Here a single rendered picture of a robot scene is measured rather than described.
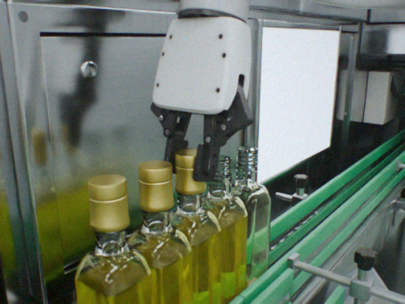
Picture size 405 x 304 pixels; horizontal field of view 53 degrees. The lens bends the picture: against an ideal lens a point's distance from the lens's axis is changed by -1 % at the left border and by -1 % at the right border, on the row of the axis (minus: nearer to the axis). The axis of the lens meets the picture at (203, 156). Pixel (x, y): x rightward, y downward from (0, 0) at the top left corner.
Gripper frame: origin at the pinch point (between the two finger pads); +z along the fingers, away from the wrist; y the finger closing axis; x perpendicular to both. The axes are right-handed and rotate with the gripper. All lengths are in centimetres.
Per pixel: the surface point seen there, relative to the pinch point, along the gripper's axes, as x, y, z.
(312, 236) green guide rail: 30.8, 4.0, 11.4
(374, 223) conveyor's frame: 65, 6, 12
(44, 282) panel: -8.4, -11.8, 16.7
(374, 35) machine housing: 95, -11, -40
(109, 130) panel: -1.6, -12.5, -1.6
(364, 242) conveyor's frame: 59, 6, 16
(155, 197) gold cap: -6.3, 1.4, 3.7
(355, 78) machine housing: 98, -16, -27
